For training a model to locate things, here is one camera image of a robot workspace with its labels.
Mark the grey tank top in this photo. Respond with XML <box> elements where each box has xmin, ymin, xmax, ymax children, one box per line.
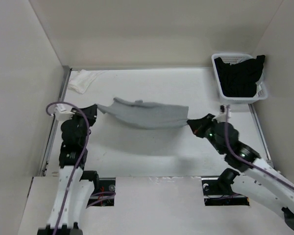
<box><xmin>97</xmin><ymin>97</ymin><xmax>189</xmax><ymax>130</ymax></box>

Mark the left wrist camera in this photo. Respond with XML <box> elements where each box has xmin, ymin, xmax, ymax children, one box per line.
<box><xmin>51</xmin><ymin>104</ymin><xmax>74</xmax><ymax>121</ymax></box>

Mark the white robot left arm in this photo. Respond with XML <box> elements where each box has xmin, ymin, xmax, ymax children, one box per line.
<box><xmin>37</xmin><ymin>101</ymin><xmax>100</xmax><ymax>235</ymax></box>

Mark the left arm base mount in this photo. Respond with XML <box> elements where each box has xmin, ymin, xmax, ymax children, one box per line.
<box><xmin>87</xmin><ymin>178</ymin><xmax>116</xmax><ymax>207</ymax></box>

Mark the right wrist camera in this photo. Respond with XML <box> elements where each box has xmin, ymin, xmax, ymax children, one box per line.
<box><xmin>214</xmin><ymin>104</ymin><xmax>231</xmax><ymax>122</ymax></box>

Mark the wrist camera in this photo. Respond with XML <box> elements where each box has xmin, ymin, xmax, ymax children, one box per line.
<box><xmin>51</xmin><ymin>104</ymin><xmax>74</xmax><ymax>121</ymax></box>
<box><xmin>214</xmin><ymin>104</ymin><xmax>231</xmax><ymax>122</ymax></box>

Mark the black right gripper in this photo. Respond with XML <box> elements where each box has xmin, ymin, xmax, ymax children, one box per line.
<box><xmin>187</xmin><ymin>113</ymin><xmax>225</xmax><ymax>155</ymax></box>

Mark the white folded cloth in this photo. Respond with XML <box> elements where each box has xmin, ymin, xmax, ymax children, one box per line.
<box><xmin>68</xmin><ymin>70</ymin><xmax>105</xmax><ymax>94</ymax></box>

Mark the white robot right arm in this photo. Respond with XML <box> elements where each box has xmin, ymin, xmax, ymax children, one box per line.
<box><xmin>187</xmin><ymin>114</ymin><xmax>294</xmax><ymax>231</ymax></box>

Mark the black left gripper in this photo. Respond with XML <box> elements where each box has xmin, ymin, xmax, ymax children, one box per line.
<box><xmin>68</xmin><ymin>104</ymin><xmax>98</xmax><ymax>146</ymax></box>

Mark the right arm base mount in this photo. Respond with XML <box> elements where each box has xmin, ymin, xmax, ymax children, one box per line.
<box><xmin>201</xmin><ymin>177</ymin><xmax>250</xmax><ymax>206</ymax></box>

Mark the black tank top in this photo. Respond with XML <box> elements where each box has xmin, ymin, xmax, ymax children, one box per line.
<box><xmin>214</xmin><ymin>55</ymin><xmax>266</xmax><ymax>97</ymax></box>

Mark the white plastic basket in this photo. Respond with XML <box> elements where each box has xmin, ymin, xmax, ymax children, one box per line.
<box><xmin>211</xmin><ymin>53</ymin><xmax>268</xmax><ymax>104</ymax></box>

